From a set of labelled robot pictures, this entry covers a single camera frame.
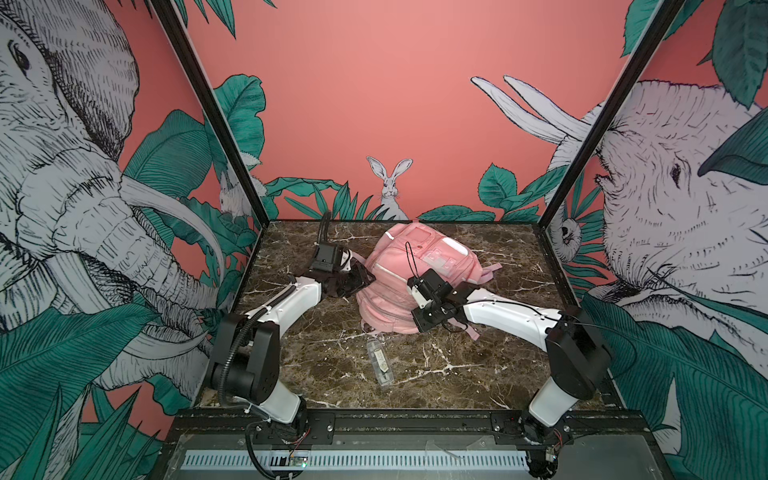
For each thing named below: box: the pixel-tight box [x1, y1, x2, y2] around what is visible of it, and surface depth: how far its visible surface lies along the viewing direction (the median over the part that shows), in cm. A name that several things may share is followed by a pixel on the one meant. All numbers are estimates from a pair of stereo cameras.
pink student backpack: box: [356, 222, 503, 333], surface depth 99 cm
